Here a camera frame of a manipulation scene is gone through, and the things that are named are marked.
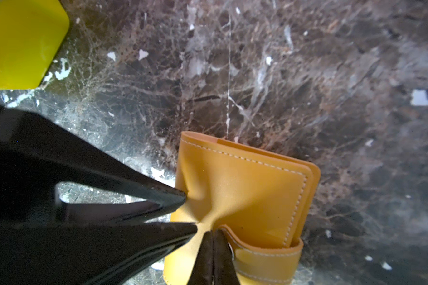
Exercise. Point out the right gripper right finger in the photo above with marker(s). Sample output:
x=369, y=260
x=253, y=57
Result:
x=224, y=271

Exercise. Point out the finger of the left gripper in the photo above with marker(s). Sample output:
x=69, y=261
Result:
x=81, y=254
x=36, y=155

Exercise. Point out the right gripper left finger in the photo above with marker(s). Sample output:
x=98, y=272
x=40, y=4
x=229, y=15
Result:
x=203, y=269

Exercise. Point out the yellow leather card holder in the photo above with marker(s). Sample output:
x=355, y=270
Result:
x=260, y=200

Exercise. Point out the yellow plastic card tray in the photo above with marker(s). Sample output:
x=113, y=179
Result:
x=31, y=33

